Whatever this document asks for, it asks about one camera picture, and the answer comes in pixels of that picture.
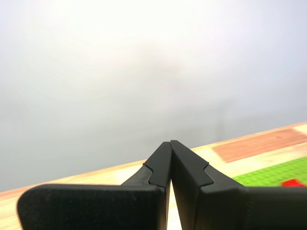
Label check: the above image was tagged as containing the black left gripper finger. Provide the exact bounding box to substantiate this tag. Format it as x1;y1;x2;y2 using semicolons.
170;140;307;230
16;141;172;230

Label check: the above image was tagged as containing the green studded baseplate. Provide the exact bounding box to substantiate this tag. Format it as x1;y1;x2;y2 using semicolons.
231;157;307;188

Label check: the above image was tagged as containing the red toy brick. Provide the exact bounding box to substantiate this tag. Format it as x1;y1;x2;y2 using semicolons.
281;179;307;188

